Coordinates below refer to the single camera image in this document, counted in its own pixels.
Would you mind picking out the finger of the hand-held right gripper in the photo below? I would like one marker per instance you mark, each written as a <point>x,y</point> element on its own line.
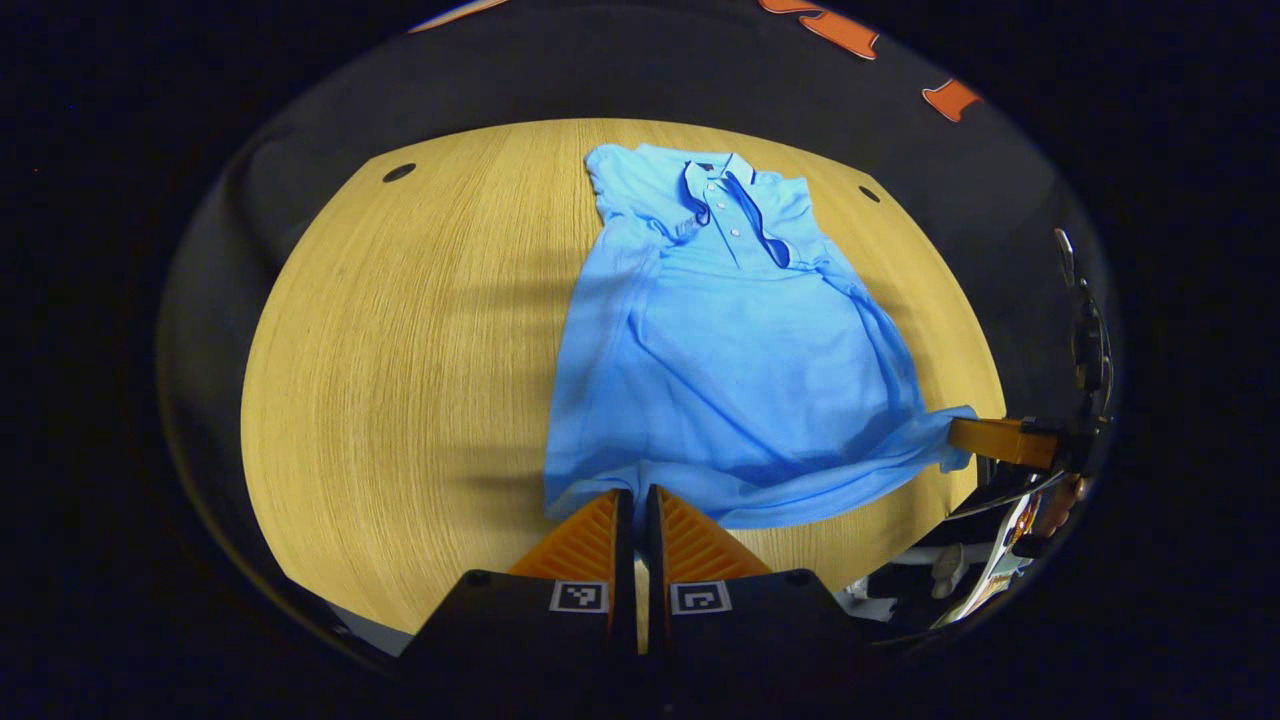
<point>1000,440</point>

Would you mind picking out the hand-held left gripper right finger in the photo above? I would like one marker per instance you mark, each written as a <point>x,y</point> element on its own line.
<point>760,625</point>

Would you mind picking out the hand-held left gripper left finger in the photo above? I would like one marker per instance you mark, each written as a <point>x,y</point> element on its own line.
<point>520,630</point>

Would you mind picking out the light blue T-shirt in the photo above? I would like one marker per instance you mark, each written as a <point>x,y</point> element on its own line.
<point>730,370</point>

